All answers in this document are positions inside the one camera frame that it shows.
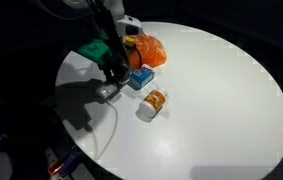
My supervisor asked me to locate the orange plastic bag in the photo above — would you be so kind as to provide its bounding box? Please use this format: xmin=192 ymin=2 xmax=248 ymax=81
xmin=122 ymin=34 xmax=168 ymax=70

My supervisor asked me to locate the blue mentos gum box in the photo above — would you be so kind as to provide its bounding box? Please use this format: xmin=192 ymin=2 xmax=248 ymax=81
xmin=127 ymin=63 xmax=156 ymax=91

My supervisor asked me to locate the brown bottle yellow cap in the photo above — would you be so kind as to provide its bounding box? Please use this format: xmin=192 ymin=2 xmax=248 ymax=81
xmin=123 ymin=35 xmax=138 ymax=47

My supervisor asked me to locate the black cable bundle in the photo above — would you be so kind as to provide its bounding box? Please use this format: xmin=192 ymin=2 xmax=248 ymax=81
xmin=86 ymin=0 xmax=144 ymax=69

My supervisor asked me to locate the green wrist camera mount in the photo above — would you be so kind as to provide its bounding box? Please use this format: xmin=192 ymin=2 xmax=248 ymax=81
xmin=77 ymin=29 xmax=114 ymax=66

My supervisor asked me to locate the white pill bottle orange label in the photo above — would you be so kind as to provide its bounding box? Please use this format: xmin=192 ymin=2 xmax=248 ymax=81
xmin=138 ymin=88 xmax=169 ymax=120

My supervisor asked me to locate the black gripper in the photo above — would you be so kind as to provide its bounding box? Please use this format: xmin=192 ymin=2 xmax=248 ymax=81
xmin=100 ymin=49 xmax=132 ymax=90

